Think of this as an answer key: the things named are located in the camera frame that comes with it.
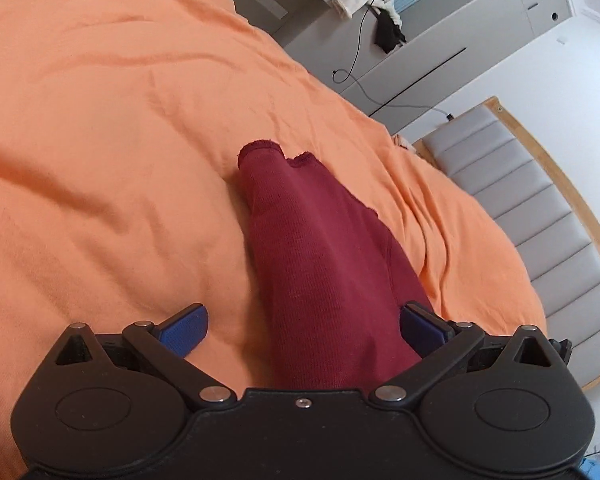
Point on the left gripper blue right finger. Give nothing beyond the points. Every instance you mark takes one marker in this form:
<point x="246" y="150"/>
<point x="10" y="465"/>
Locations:
<point x="439" y="346"/>

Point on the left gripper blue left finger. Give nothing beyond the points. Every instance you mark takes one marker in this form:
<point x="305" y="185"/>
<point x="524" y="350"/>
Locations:
<point x="164" y="347"/>

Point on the dark red knit sweater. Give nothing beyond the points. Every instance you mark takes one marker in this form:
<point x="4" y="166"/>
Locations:
<point x="332" y="278"/>

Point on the grey padded wooden headboard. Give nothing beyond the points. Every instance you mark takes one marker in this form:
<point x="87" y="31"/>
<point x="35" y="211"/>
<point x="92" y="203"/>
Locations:
<point x="490" y="155"/>

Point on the orange duvet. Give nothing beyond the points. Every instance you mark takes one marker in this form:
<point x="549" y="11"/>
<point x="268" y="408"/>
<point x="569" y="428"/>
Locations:
<point x="120" y="126"/>

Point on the black garment on ledge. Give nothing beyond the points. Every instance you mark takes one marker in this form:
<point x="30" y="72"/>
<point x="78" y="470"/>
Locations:
<point x="388" y="35"/>

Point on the grey built-in wardrobe unit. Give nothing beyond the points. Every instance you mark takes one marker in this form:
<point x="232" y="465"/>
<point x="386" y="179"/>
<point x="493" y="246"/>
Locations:
<point x="448" y="44"/>

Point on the white wall socket panel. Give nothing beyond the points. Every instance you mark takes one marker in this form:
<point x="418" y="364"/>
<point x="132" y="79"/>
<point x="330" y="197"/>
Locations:
<point x="274" y="7"/>

